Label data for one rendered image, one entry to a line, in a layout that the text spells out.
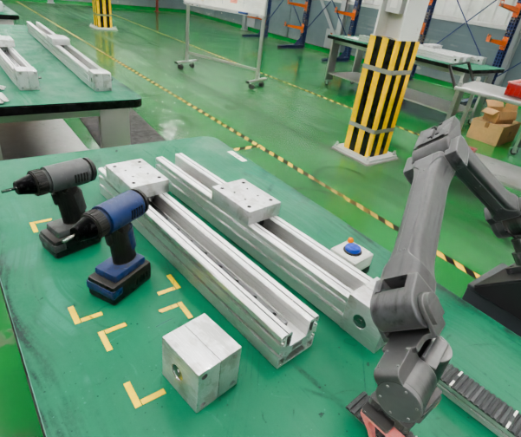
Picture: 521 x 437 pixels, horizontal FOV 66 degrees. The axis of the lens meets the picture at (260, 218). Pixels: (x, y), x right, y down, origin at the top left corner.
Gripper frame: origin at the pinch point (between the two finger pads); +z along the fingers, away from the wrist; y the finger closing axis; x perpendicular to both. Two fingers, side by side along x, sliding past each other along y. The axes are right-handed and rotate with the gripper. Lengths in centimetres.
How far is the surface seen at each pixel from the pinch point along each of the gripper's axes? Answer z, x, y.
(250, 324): -1.4, -29.2, 5.1
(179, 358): -5.4, -27.3, 22.2
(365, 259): -2.6, -28.9, -32.2
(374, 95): 19, -198, -288
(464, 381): -0.3, 3.4, -19.5
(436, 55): -2, -258, -507
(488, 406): -0.1, 8.4, -18.3
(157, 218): -5, -67, 4
